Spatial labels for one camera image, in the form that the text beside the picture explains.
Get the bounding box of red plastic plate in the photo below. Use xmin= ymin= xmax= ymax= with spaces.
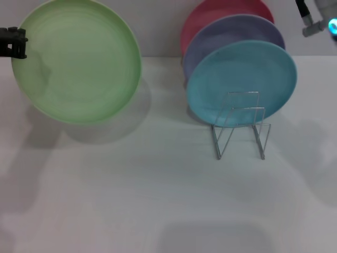
xmin=180 ymin=0 xmax=275 ymax=57

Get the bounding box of purple plastic plate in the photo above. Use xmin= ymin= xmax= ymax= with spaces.
xmin=183 ymin=14 xmax=286 ymax=80

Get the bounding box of grey right gripper cable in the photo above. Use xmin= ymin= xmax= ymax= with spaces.
xmin=295 ymin=0 xmax=326 ymax=37

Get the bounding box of blue plastic plate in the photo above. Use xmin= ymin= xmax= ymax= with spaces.
xmin=186 ymin=40 xmax=299 ymax=128

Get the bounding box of green plastic plate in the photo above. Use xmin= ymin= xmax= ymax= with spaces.
xmin=11 ymin=0 xmax=143 ymax=125

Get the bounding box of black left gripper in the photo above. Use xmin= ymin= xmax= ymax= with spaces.
xmin=0 ymin=26 xmax=29 ymax=60

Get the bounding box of silver wire plate rack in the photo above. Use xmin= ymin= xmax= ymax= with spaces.
xmin=210 ymin=91 xmax=272 ymax=161

